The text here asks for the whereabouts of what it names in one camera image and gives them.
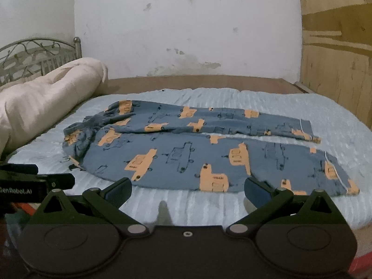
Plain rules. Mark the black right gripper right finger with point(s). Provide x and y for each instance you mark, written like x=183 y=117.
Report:
x=296 y=233

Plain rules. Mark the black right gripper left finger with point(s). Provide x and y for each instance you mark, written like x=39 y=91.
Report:
x=77 y=234

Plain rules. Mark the blue pants with orange trucks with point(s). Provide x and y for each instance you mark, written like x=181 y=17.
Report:
x=157 y=145

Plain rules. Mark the cream rolled blanket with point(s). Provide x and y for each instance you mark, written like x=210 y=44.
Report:
x=33 y=104

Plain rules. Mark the light blue bed cover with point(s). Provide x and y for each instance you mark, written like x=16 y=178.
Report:
x=341 y=134

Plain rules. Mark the metal bed headboard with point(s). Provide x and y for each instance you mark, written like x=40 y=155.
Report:
x=37 y=55

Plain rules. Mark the brown wooden bed frame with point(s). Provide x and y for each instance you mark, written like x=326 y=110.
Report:
x=130 y=85

